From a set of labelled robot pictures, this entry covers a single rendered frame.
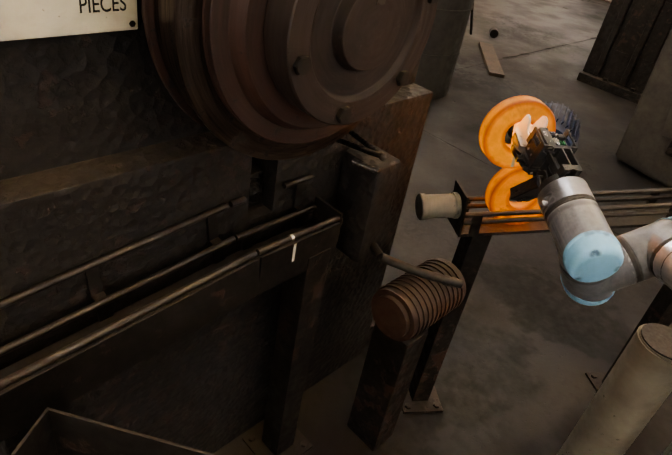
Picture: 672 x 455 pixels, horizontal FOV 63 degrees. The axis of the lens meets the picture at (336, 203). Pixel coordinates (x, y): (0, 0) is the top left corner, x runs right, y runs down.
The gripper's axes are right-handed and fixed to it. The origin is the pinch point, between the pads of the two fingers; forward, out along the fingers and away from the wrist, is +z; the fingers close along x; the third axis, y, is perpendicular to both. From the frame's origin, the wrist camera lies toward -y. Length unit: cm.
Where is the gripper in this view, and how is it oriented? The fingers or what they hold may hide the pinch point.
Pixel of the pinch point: (520, 124)
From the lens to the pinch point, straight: 122.2
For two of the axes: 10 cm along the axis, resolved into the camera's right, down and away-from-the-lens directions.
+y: 1.9, -6.4, -7.5
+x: -9.8, -0.4, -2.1
